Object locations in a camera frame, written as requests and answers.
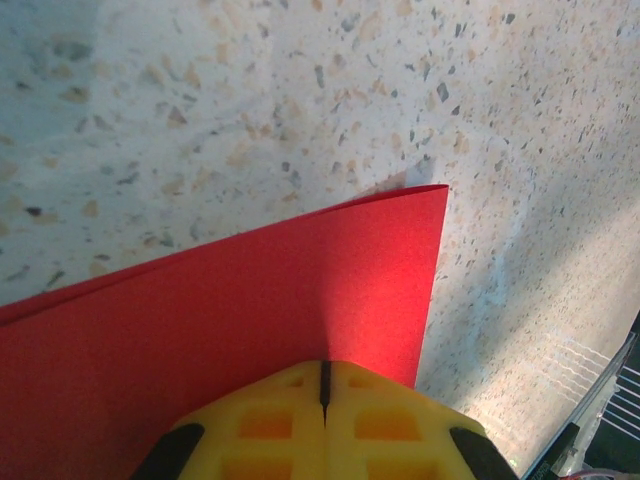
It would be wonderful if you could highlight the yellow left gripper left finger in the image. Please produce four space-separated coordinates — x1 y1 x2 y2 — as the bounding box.
132 359 327 480

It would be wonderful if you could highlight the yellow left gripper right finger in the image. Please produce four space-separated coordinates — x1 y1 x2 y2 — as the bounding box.
322 359 522 480

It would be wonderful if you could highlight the red cloth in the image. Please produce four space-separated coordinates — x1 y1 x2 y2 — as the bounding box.
0 183 450 480

